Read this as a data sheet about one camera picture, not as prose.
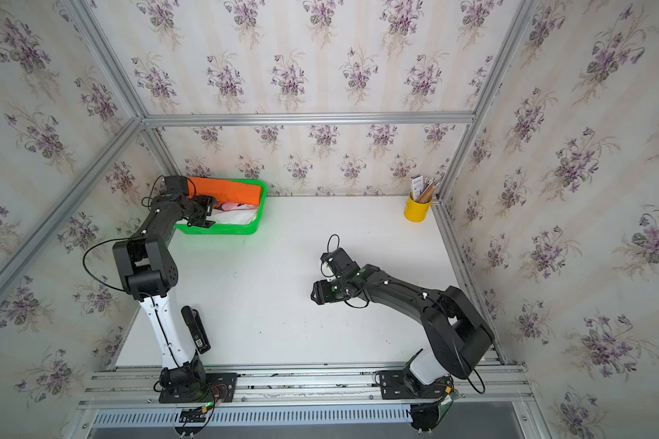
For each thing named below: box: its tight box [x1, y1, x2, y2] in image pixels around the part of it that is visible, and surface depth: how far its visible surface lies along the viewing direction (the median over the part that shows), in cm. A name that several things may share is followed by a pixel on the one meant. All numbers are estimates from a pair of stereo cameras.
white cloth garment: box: [205, 204, 259, 225], surface depth 105 cm
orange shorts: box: [186, 176, 262, 207], surface depth 112 cm
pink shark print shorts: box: [220, 202, 259, 212], surface depth 113 cm
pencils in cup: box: [410, 173, 441, 204], surface depth 107 cm
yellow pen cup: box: [403, 198, 433, 224], surface depth 110 cm
